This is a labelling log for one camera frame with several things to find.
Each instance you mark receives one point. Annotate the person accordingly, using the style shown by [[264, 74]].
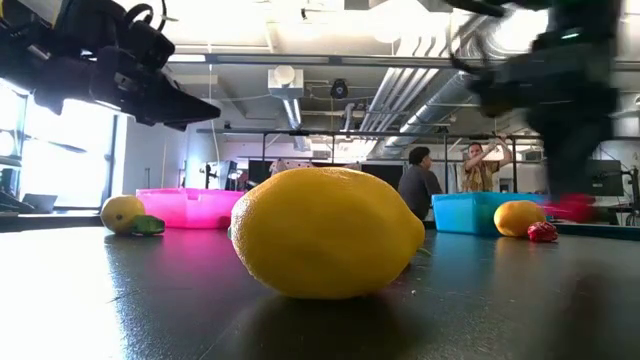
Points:
[[419, 190], [479, 175]]

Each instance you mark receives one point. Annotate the silver ceiling pipe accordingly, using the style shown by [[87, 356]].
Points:
[[295, 120]]

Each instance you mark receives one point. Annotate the black panel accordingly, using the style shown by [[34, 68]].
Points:
[[382, 175]]

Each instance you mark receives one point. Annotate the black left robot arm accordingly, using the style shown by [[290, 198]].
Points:
[[20, 55]]

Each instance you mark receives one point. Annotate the small red bell pepper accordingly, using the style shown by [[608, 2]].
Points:
[[542, 232]]

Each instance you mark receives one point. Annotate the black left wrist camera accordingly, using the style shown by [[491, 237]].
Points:
[[147, 42]]

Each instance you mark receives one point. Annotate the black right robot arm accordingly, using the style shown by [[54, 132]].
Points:
[[585, 20]]

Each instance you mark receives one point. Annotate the black overhead camera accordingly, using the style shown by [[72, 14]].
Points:
[[339, 89]]

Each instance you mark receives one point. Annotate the black workstation frame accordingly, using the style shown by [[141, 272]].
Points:
[[310, 133]]

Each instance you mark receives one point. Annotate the grey laptop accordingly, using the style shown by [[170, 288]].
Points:
[[39, 202]]

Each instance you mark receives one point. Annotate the pink plastic basket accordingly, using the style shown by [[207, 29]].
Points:
[[190, 210]]

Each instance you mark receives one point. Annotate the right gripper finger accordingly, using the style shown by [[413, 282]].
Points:
[[584, 160], [561, 160]]

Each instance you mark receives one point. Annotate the yellow lemon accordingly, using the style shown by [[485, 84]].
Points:
[[517, 217], [119, 212], [325, 235]]

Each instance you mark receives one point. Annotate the black desktop monitor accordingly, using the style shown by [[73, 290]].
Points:
[[610, 180]]

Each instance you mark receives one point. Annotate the blue plastic basket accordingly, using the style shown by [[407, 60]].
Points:
[[462, 215]]

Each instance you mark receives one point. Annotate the silver ceiling duct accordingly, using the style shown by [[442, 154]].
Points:
[[425, 110]]

